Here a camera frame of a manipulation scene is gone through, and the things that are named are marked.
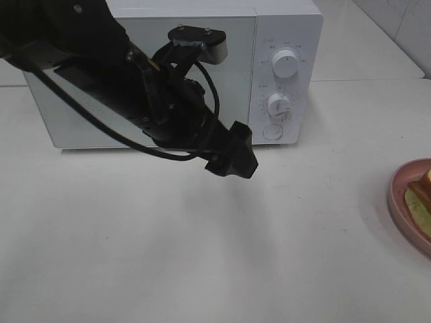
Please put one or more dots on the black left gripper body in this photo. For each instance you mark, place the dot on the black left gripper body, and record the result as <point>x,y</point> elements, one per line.
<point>183,105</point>

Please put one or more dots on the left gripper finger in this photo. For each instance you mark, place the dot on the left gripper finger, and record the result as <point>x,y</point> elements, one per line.
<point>240,158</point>
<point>220,164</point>

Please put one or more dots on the white timer knob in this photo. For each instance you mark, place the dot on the white timer knob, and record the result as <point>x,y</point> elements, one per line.
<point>278,105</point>

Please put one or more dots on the white microwave door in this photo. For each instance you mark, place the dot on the white microwave door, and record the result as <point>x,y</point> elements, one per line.
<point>232,79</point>

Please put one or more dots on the pink round plate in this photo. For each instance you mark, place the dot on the pink round plate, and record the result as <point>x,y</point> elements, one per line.
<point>398,209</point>

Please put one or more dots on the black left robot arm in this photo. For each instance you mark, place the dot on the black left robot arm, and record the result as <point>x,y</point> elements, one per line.
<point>83,43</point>

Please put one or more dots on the round door release button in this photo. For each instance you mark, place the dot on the round door release button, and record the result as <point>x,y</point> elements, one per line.
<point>273,132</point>

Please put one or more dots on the white microwave oven body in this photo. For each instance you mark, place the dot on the white microwave oven body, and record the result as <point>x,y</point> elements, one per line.
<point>295,25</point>

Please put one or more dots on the white upper power knob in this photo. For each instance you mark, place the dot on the white upper power knob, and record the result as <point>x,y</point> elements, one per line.
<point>284,63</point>

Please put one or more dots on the left silver black wrist camera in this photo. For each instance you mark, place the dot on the left silver black wrist camera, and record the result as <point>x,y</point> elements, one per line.
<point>213,43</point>

